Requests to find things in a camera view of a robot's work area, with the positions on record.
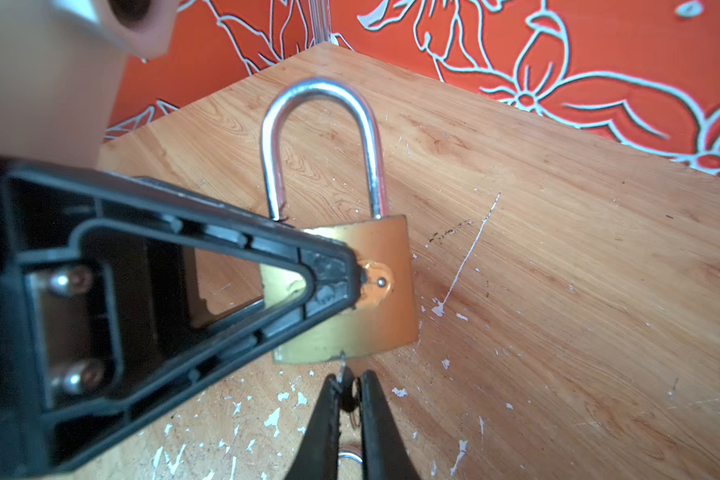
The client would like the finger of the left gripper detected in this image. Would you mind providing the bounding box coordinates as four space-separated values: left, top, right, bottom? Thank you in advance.
0 152 367 479

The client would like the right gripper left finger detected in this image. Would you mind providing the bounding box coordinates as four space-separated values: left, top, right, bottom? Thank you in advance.
285 374 342 480

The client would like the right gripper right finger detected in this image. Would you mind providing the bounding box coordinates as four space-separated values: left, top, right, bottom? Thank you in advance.
359 370 420 480

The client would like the small brass padlock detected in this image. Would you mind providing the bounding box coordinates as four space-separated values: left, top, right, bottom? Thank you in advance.
260 78 418 364

